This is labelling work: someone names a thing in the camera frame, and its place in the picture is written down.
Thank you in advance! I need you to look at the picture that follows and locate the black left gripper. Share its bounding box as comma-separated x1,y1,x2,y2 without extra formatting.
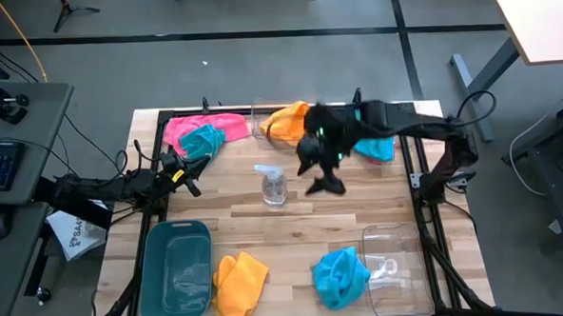
160,148,215,200

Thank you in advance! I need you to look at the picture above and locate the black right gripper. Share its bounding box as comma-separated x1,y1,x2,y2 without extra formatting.
294,102,363,199

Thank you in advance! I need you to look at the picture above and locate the teal microfiber towel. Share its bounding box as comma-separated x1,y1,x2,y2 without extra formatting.
178,124,228,162

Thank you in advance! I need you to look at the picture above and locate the pink microfiber towel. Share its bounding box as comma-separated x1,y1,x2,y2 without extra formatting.
161,111,253,157
365,155,398,168

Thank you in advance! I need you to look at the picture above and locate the blue microfiber towel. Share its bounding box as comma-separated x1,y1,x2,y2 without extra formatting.
352,135,398,166
310,245,373,312

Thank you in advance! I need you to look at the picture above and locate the orange microfiber towel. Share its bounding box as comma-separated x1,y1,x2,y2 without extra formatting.
209,249,272,316
258,100,312,148

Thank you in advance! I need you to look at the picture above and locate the clear spray bottle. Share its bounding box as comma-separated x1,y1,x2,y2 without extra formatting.
253,162,290,208

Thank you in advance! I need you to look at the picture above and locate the clear plastic basket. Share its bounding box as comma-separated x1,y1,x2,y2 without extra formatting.
359,221,436,316
249,96,313,149

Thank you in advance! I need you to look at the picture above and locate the teal plastic basket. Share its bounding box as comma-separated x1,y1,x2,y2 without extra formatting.
136,218,217,316

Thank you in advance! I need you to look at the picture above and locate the white printed bag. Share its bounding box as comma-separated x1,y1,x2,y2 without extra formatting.
45,207,110,264

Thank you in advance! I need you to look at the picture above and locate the grey side desk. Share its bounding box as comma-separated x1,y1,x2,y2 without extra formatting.
0,79,86,316

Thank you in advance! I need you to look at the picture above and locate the black clamp device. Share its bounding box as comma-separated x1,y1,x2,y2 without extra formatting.
0,85,31,127

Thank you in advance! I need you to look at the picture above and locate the grey table leg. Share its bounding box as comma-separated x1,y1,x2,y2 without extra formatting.
448,36,525,145

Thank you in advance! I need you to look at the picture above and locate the black tripod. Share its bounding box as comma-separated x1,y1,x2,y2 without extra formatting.
51,0,103,34

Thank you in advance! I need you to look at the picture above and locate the white table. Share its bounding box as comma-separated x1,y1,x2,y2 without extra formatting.
484,0,563,68

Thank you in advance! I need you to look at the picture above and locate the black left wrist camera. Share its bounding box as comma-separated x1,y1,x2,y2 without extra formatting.
159,150,179,168

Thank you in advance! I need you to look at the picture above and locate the black aluminium table frame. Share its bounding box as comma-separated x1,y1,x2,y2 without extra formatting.
87,82,496,316

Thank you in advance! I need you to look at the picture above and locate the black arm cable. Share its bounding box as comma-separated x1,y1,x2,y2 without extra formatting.
453,89,499,128

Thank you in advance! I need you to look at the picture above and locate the white cable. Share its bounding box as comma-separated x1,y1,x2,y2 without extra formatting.
506,110,563,200

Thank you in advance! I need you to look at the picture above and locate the yellow cable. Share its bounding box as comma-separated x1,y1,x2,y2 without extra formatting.
0,0,49,87

